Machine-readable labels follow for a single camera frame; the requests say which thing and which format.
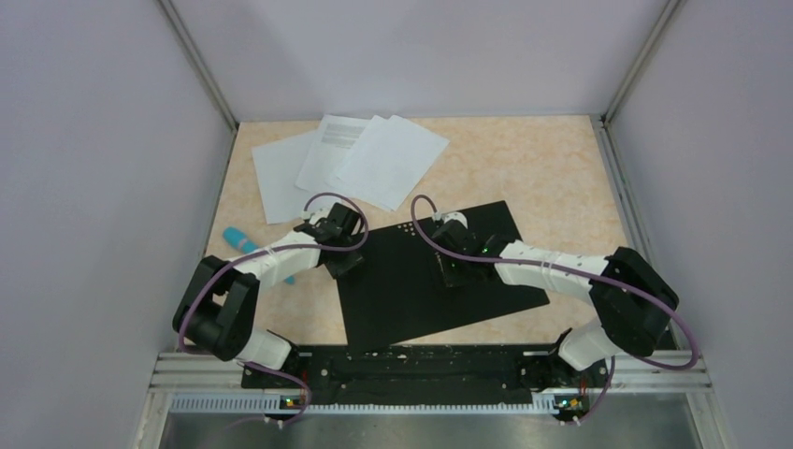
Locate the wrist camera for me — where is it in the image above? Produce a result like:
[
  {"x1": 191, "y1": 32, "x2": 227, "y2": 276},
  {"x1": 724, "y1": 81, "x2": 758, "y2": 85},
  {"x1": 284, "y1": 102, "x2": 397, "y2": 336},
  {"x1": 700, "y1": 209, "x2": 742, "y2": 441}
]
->
[
  {"x1": 433, "y1": 211, "x2": 469, "y2": 228},
  {"x1": 301, "y1": 208, "x2": 331, "y2": 226}
]

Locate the grey black folder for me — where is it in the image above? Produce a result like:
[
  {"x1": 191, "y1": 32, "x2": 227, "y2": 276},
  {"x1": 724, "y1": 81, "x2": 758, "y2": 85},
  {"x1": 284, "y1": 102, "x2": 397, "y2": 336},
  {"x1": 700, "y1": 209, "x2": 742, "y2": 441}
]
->
[{"x1": 337, "y1": 222, "x2": 550, "y2": 352}]

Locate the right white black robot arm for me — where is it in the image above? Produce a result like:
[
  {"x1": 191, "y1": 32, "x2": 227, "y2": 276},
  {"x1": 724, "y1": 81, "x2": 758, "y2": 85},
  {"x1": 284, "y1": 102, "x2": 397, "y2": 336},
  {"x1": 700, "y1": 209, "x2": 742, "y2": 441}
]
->
[{"x1": 430, "y1": 212, "x2": 679, "y2": 385}]

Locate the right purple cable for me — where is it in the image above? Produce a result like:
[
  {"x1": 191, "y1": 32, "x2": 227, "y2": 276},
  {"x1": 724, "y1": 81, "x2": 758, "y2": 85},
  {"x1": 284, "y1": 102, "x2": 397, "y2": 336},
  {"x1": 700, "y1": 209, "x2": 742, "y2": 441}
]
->
[{"x1": 410, "y1": 194, "x2": 701, "y2": 428}]

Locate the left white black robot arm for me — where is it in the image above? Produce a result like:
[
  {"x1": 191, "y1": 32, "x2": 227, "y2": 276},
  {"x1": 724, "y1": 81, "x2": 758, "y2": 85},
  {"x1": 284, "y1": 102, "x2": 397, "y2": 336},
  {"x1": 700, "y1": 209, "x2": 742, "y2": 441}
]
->
[{"x1": 172, "y1": 203, "x2": 368, "y2": 387}]

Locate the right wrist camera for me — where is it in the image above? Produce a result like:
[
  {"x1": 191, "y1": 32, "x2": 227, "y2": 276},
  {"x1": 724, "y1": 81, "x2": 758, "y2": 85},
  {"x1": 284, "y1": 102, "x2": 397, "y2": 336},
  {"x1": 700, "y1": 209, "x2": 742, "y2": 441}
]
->
[{"x1": 433, "y1": 211, "x2": 469, "y2": 228}]

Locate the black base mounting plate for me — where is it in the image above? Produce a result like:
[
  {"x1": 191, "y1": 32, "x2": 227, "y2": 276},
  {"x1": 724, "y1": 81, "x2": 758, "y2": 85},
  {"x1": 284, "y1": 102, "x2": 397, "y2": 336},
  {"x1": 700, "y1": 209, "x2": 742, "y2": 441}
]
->
[{"x1": 241, "y1": 344, "x2": 608, "y2": 406}]

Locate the lower right paper sheet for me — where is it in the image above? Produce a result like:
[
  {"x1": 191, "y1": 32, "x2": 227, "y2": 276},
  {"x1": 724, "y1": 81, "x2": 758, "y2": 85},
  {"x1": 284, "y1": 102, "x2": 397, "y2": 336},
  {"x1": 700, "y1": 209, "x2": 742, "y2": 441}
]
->
[{"x1": 323, "y1": 115, "x2": 396, "y2": 211}]

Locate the top right paper sheet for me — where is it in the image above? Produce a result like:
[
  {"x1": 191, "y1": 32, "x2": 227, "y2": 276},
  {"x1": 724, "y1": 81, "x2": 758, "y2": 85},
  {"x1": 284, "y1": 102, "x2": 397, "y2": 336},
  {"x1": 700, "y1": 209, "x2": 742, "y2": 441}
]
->
[{"x1": 362, "y1": 115, "x2": 450, "y2": 209}]

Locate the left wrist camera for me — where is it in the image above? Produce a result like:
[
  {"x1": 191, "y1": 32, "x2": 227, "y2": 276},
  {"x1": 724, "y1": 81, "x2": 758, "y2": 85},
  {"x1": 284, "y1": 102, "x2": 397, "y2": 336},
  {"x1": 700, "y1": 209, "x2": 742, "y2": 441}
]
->
[{"x1": 301, "y1": 208, "x2": 331, "y2": 226}]

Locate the aluminium rail frame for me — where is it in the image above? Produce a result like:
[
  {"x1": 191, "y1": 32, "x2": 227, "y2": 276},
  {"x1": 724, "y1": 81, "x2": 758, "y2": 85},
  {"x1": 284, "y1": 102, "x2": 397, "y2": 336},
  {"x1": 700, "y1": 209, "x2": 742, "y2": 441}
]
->
[{"x1": 133, "y1": 350, "x2": 737, "y2": 448}]

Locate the cyan marker pen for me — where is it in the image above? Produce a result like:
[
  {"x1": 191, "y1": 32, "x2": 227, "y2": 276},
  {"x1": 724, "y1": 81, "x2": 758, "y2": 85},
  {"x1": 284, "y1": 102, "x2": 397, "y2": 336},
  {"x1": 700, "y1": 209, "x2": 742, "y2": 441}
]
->
[{"x1": 222, "y1": 226, "x2": 259, "y2": 261}]

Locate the printed white paper sheet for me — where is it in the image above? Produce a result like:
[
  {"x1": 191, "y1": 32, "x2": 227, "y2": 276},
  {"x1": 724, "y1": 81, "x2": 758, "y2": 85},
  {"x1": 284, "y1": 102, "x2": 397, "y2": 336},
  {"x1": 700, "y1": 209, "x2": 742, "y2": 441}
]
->
[{"x1": 296, "y1": 114, "x2": 369, "y2": 193}]

